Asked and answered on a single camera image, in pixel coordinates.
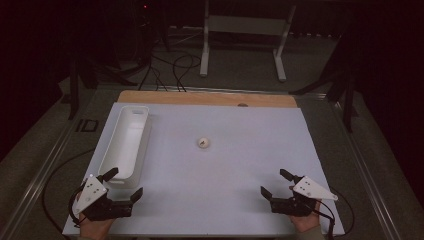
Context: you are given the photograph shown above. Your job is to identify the black tripod stand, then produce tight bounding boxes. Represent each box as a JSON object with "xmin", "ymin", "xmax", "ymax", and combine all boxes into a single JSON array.
[
  {"xmin": 66, "ymin": 49, "xmax": 138, "ymax": 121},
  {"xmin": 289, "ymin": 33, "xmax": 359, "ymax": 134}
]

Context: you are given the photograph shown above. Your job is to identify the white metal stand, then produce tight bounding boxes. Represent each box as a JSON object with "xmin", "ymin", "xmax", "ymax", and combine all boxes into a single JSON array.
[{"xmin": 199, "ymin": 0, "xmax": 298, "ymax": 83}]

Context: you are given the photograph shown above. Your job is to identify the white plastic bin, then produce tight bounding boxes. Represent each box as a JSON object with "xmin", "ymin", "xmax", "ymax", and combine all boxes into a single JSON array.
[{"xmin": 97, "ymin": 105, "xmax": 153, "ymax": 190}]

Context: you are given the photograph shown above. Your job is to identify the person's right hand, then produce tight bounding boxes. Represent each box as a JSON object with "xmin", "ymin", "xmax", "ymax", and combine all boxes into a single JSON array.
[{"xmin": 289, "ymin": 202, "xmax": 323, "ymax": 234}]

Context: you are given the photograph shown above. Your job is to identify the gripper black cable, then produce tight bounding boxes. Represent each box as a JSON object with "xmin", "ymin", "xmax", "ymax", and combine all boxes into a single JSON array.
[
  {"xmin": 313, "ymin": 194, "xmax": 356, "ymax": 240},
  {"xmin": 41, "ymin": 148, "xmax": 96, "ymax": 239}
]

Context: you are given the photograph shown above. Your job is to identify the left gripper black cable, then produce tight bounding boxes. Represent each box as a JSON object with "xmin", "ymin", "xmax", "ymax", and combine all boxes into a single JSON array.
[{"xmin": 41, "ymin": 148, "xmax": 96, "ymax": 239}]

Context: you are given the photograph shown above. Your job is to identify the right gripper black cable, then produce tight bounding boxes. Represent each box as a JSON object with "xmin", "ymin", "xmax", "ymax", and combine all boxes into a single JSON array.
[{"xmin": 313, "ymin": 194, "xmax": 356, "ymax": 240}]

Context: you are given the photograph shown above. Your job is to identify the black floor cables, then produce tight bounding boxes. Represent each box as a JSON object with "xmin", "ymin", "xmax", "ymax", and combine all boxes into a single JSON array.
[{"xmin": 138, "ymin": 53, "xmax": 203, "ymax": 93}]

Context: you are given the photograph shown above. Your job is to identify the white table mat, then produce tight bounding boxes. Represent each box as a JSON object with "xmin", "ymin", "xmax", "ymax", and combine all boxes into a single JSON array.
[{"xmin": 62, "ymin": 102, "xmax": 346, "ymax": 238}]

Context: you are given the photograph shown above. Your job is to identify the person's left hand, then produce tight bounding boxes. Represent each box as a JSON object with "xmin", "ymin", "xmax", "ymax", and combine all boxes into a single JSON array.
[{"xmin": 77, "ymin": 216, "xmax": 114, "ymax": 240}]

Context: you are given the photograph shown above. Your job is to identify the metal floor rail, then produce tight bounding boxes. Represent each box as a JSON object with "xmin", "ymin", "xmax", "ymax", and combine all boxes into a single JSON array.
[
  {"xmin": 324, "ymin": 93, "xmax": 404, "ymax": 240},
  {"xmin": 0, "ymin": 84, "xmax": 101, "ymax": 240}
]

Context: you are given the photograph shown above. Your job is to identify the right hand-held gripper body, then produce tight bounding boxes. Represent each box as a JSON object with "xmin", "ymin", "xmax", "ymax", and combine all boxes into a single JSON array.
[{"xmin": 269, "ymin": 175, "xmax": 339, "ymax": 218}]

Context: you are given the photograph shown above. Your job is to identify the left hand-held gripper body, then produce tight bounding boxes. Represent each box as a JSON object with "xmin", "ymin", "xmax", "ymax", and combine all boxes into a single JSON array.
[{"xmin": 71, "ymin": 175, "xmax": 134, "ymax": 223}]

